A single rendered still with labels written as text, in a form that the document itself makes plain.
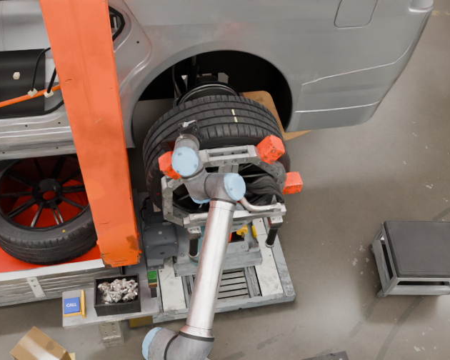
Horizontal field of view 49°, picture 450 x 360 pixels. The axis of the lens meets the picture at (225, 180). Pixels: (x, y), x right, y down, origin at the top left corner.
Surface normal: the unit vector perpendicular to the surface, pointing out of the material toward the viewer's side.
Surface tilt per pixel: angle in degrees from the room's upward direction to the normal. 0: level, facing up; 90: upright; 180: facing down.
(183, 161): 60
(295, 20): 90
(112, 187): 90
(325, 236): 0
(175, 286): 0
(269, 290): 0
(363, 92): 90
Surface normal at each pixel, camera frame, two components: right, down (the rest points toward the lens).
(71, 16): 0.20, 0.79
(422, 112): 0.07, -0.60
